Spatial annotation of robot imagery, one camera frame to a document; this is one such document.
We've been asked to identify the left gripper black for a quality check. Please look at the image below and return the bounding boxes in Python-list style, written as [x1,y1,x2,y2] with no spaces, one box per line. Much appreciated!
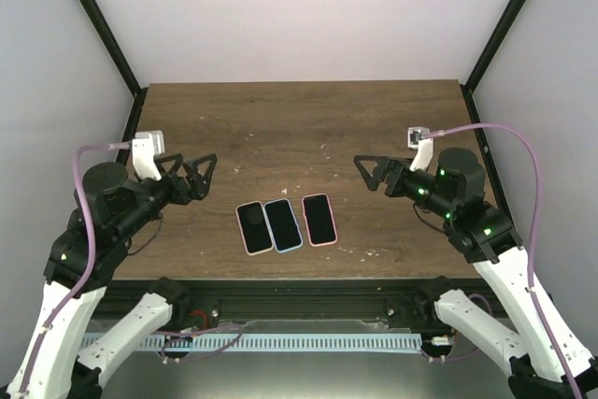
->
[118,152,220,240]

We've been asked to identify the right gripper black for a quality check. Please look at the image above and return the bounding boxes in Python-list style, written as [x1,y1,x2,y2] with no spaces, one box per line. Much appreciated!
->
[354,155,455,219]

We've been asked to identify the pink phone case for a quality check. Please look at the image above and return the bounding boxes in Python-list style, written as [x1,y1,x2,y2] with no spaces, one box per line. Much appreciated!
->
[301,192,339,248]

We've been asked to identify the white phone black screen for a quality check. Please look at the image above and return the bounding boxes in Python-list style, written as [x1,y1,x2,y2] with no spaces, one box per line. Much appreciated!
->
[237,203,273,253]

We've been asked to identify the light blue phone case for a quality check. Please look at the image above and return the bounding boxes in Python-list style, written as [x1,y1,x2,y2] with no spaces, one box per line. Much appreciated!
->
[263,198,304,254]

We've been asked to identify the blue phone black screen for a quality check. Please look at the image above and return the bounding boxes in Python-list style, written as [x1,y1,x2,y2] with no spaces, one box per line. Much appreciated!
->
[264,201,301,250]

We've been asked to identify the beige phone case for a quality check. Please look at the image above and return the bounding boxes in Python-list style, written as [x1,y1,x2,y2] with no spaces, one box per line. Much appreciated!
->
[235,200,276,257]

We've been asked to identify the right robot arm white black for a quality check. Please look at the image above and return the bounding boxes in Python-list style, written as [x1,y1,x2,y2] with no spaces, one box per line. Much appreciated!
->
[353,148,597,398]

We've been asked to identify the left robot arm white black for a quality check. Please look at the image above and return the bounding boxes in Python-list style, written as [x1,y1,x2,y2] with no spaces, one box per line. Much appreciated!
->
[1,154,218,398]

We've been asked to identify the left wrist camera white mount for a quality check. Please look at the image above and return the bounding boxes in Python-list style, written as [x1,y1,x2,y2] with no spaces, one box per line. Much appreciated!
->
[131,131,165,181]

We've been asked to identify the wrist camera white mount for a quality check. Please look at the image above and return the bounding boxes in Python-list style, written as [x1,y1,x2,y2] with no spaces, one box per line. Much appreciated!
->
[406,127,434,172]
[131,131,165,181]

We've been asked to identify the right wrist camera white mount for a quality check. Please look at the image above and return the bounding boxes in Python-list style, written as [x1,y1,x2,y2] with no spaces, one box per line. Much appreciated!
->
[406,127,434,172]

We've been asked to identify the left black table edge rail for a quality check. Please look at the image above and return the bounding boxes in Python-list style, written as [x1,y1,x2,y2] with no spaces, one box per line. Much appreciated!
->
[121,87,149,142]

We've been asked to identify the black table edge rail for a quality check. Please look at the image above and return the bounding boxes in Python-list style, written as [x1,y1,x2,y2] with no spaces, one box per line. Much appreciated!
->
[121,87,149,142]
[460,84,495,175]

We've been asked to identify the right black table edge rail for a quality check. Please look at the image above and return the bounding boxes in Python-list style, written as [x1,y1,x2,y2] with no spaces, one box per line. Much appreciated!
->
[460,84,495,175]

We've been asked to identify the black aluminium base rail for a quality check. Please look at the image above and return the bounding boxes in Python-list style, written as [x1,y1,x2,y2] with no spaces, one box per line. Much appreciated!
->
[107,278,505,329]

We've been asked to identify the light blue slotted cable duct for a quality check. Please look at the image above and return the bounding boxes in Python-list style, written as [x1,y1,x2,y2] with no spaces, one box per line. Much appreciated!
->
[81,333,422,354]

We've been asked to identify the left black frame post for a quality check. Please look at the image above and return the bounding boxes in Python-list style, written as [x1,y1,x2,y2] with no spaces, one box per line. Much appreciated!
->
[78,0,142,97]

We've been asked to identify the black frame post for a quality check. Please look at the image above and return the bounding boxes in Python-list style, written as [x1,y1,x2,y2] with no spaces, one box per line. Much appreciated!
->
[78,0,142,97]
[464,0,527,92]

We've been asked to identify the right black frame post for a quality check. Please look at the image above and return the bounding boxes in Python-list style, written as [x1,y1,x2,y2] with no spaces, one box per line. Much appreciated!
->
[464,0,527,92]

